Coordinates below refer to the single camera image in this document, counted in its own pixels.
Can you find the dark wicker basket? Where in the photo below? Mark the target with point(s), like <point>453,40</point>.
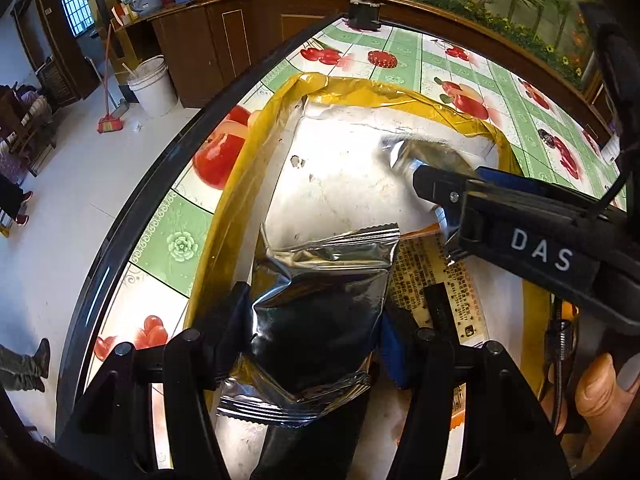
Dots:
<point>55,77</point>

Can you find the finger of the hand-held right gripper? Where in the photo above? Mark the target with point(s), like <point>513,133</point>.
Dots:
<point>505,177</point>
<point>440,187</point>

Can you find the person's right hand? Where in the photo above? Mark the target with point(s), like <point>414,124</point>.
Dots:
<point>597,395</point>

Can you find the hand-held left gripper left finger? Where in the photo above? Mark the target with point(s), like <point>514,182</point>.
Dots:
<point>239,320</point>

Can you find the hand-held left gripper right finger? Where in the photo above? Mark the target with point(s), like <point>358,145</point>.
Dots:
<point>400,360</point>

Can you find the barred window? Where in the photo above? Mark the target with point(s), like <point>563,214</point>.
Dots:
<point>75,7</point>

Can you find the silver foil snack packet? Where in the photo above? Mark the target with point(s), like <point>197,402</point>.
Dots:
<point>320,310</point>
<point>415,152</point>

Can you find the wooden chair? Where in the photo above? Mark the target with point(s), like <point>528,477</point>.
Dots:
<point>30,135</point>

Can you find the fruit print tablecloth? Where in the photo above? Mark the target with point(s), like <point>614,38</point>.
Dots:
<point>500,85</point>

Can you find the red broom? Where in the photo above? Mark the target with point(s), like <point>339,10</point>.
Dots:
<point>110,124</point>

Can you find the wooden cabinet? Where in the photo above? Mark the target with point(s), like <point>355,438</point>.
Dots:
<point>200,45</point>

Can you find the yellow rectangular tray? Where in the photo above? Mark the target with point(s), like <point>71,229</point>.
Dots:
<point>225,210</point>

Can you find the small black jar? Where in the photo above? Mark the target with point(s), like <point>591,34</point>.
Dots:
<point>364,14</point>

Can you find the white plastic bucket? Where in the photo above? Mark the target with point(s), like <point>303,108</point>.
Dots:
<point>152,92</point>

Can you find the orange snack packet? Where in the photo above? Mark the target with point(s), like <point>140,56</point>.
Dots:
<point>415,280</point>

